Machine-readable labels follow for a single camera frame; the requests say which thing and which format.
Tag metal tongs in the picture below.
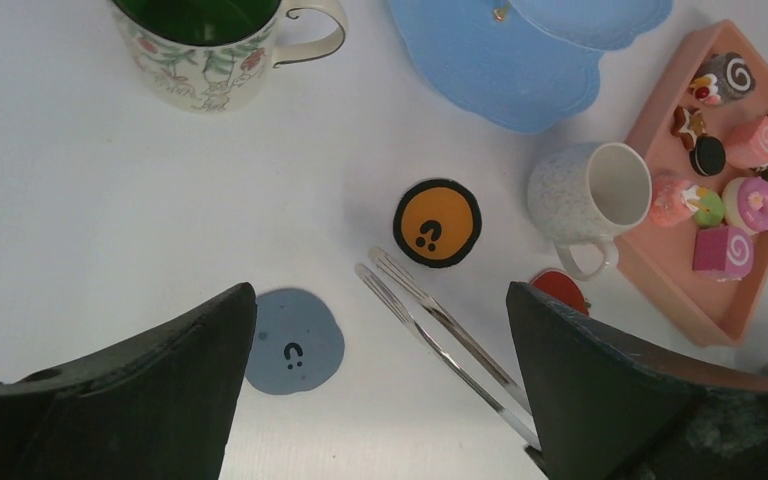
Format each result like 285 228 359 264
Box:
354 246 549 476

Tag green macaron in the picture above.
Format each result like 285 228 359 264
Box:
693 187 725 228

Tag red apple-shaped coaster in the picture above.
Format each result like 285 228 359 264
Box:
530 268 591 315

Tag orange black-rimmed coaster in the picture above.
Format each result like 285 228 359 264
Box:
392 178 483 269

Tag black sandwich cookie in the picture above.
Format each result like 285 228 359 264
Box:
689 135 727 177

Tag pink rectangular tray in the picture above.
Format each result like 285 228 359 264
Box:
616 20 768 346

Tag star-shaped brown cookie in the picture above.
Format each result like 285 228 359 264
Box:
670 106 707 152

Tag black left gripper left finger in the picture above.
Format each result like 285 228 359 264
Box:
0 283 257 479

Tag pink frosted donut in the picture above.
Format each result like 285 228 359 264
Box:
721 177 768 235

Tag light pink swirl roll cake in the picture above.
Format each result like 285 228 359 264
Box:
724 115 768 171

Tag magenta swirl roll cake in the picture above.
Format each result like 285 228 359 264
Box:
692 225 754 281

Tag blue three-tier cake stand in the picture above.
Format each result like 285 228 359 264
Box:
389 0 673 134

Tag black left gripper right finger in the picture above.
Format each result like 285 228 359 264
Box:
507 282 768 479

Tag blue-grey round coaster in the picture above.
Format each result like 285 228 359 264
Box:
245 288 345 396

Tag dark chocolate swirl roll cake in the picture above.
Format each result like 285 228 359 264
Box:
688 52 757 106

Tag white speckled mug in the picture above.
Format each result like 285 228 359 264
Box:
526 142 653 281

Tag green-lined floral cream mug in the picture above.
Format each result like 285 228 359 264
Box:
108 0 348 114

